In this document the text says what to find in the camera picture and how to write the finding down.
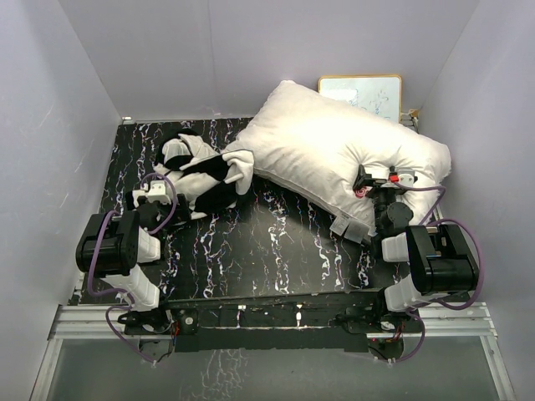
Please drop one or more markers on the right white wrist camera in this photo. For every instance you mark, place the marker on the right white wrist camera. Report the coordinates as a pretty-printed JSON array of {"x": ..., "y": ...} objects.
[{"x": 402, "y": 177}]

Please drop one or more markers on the white pillow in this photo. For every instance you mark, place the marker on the white pillow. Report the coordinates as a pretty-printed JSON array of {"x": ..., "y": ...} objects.
[{"x": 314, "y": 146}]

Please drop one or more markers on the black white checkered pillowcase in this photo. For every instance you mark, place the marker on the black white checkered pillowcase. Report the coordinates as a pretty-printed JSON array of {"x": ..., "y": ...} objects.
[{"x": 210, "y": 181}]

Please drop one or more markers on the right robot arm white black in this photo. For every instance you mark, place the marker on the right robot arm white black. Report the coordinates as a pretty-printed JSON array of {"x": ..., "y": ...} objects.
[{"x": 443, "y": 268}]

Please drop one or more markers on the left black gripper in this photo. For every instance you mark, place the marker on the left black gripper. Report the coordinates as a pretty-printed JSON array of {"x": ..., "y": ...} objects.
[{"x": 182, "y": 214}]

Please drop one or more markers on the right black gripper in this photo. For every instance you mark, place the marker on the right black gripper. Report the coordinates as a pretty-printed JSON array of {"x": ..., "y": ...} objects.
[{"x": 364, "y": 180}]

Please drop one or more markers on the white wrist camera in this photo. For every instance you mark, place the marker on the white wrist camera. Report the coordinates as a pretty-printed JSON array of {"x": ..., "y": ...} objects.
[
  {"x": 402, "y": 177},
  {"x": 158, "y": 191}
]

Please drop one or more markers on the small whiteboard with wooden frame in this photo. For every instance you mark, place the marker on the small whiteboard with wooden frame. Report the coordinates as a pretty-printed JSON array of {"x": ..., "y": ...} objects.
[{"x": 378, "y": 94}]

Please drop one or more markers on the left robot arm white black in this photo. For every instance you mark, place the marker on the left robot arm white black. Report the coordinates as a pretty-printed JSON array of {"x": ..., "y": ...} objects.
[{"x": 112, "y": 249}]

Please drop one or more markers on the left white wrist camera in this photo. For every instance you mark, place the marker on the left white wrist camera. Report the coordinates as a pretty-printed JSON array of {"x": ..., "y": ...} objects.
[{"x": 158, "y": 191}]

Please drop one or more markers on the aluminium frame rail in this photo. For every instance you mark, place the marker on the aluminium frame rail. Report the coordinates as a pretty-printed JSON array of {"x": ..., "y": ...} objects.
[{"x": 227, "y": 342}]

